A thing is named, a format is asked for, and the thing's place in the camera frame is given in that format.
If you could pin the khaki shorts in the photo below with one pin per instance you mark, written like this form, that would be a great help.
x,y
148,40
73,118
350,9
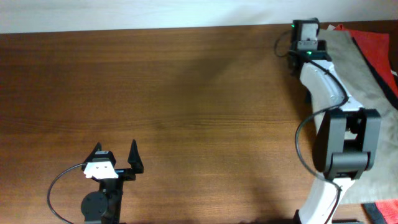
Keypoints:
x,y
379,183

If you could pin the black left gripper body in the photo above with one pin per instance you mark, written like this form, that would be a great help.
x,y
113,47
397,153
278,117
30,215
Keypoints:
x,y
114,186

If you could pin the red garment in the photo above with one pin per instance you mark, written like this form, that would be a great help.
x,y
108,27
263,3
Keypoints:
x,y
375,49

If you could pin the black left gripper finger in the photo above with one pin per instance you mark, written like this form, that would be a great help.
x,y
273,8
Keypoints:
x,y
97,148
134,159

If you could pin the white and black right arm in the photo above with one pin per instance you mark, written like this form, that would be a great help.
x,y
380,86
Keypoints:
x,y
347,132

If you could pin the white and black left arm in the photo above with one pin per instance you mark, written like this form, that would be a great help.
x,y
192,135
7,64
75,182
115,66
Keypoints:
x,y
104,205

